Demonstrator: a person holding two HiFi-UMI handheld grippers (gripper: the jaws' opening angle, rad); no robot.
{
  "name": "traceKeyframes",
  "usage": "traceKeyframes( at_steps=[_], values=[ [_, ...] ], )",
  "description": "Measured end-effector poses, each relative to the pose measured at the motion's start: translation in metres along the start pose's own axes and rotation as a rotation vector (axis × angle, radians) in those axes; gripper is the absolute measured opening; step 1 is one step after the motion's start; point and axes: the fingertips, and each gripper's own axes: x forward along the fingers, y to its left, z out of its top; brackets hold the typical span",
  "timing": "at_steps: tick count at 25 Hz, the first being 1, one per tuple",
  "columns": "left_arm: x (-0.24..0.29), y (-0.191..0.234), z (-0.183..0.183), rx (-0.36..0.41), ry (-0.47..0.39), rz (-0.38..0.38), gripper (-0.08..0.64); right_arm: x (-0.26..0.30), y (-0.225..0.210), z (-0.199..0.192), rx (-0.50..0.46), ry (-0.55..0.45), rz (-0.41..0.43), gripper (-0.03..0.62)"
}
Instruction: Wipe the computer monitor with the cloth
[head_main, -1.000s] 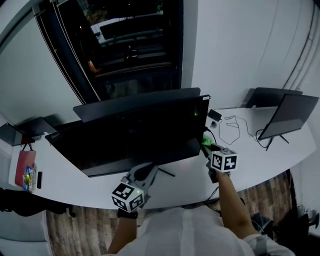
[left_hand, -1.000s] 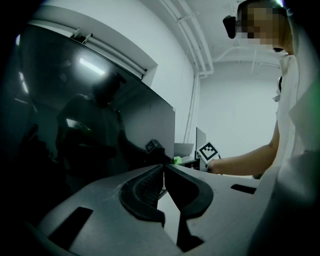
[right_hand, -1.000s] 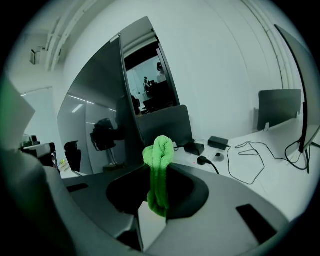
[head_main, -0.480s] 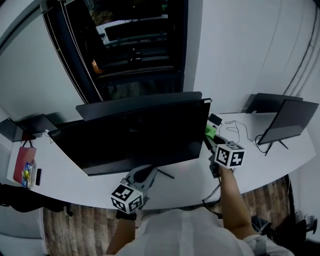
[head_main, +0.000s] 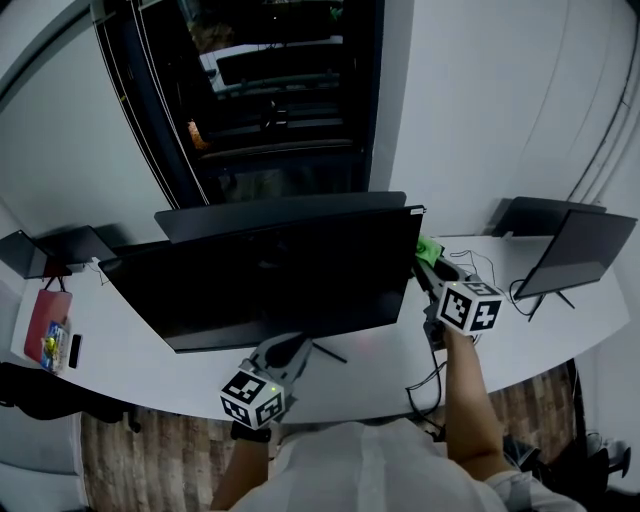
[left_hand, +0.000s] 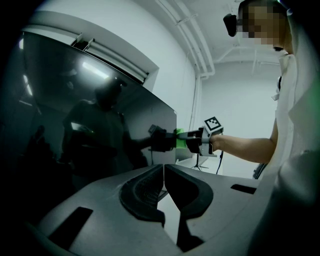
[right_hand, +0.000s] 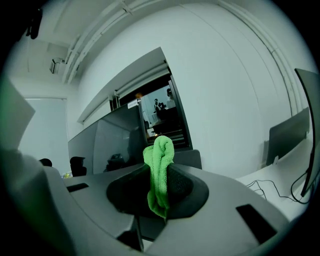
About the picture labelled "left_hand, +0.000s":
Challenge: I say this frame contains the green cloth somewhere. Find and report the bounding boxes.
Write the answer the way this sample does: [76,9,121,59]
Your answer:
[174,127,189,149]

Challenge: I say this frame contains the grey blind roller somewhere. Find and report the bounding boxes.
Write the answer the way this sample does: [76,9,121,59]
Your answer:
[69,32,150,85]

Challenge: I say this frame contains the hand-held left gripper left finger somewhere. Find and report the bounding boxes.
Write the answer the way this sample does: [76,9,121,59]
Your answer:
[37,163,183,256]

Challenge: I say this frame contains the person's white shirt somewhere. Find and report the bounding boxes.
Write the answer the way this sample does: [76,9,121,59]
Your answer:
[269,51,320,181]

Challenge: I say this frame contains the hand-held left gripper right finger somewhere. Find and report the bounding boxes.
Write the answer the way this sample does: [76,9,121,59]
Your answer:
[164,163,263,253]

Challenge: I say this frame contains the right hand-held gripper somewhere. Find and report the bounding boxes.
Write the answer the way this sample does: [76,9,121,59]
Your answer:
[177,116,224,158]

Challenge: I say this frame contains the person's head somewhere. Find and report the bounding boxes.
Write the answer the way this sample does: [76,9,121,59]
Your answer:
[237,0,295,55]

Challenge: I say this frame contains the white ceiling pipes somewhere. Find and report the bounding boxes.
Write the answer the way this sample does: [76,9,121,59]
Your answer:
[156,0,282,131]

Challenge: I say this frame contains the person's right forearm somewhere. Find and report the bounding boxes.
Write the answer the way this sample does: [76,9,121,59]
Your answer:
[210,134,279,164]

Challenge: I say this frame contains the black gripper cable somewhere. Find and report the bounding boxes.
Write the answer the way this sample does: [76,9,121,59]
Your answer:
[215,149,225,175]

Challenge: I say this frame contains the black head camera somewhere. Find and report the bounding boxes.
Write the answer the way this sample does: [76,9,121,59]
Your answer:
[222,14,239,38]

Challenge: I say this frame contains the large black monitor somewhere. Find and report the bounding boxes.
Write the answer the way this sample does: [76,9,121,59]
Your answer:
[7,30,178,196]

